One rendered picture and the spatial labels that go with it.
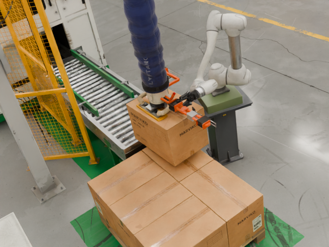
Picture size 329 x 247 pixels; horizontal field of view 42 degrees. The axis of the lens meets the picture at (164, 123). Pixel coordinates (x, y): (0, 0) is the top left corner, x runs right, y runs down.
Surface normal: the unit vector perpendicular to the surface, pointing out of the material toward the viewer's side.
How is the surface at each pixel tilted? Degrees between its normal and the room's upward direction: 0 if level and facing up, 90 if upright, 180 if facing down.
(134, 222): 0
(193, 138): 89
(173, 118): 1
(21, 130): 90
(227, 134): 90
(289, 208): 0
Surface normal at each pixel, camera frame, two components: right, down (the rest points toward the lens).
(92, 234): -0.16, -0.79
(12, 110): 0.58, 0.41
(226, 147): 0.29, 0.54
